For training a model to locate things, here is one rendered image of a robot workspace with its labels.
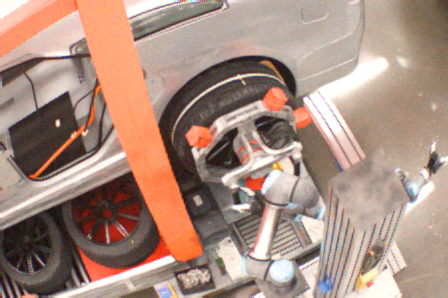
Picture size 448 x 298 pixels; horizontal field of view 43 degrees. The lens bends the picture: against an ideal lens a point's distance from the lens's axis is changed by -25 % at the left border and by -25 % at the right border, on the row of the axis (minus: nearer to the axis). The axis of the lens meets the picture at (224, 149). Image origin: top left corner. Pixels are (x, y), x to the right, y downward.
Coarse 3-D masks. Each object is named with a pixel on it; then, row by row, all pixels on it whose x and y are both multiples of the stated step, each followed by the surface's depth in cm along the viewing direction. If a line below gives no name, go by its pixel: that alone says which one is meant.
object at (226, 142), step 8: (248, 104) 356; (216, 120) 355; (256, 120) 374; (264, 120) 379; (272, 120) 381; (280, 120) 385; (208, 128) 358; (264, 128) 397; (224, 136) 374; (232, 136) 383; (216, 144) 400; (224, 144) 380; (232, 144) 383; (208, 152) 392; (216, 152) 382; (224, 152) 398; (232, 152) 389; (208, 160) 385; (216, 160) 391; (224, 160) 394; (232, 160) 395
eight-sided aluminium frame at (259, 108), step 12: (252, 108) 352; (264, 108) 350; (288, 108) 366; (228, 120) 352; (240, 120) 348; (288, 120) 368; (216, 132) 350; (276, 144) 390; (288, 144) 386; (204, 156) 359; (204, 168) 368; (204, 180) 377; (216, 180) 383
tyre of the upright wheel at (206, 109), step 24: (216, 72) 357; (240, 72) 358; (264, 72) 365; (192, 96) 357; (216, 96) 351; (240, 96) 349; (264, 96) 356; (288, 96) 366; (168, 120) 371; (192, 120) 354; (192, 168) 380; (216, 168) 390
